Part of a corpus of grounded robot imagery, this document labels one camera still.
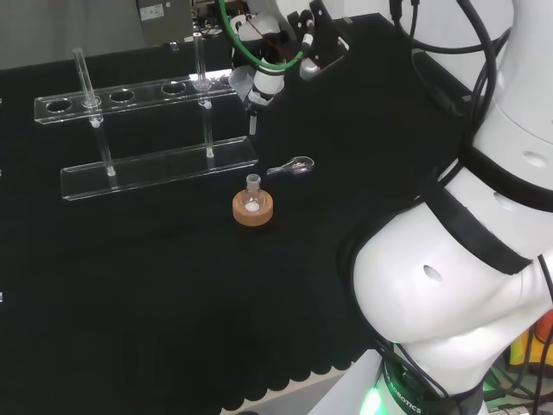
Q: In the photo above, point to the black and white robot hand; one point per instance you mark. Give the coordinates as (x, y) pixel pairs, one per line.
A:
(322, 41)

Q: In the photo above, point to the black bench cloth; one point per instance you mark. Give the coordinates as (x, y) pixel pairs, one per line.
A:
(173, 281)

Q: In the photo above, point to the clear glass weighing funnel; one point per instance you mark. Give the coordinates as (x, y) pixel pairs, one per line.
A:
(298, 165)

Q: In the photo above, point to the clear acrylic funnel stand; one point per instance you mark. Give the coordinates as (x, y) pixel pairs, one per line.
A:
(142, 95)

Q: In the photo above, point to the grey metal box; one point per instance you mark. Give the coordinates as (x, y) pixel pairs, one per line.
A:
(164, 19)

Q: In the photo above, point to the round-bottom glass flask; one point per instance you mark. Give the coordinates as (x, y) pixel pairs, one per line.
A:
(252, 201)

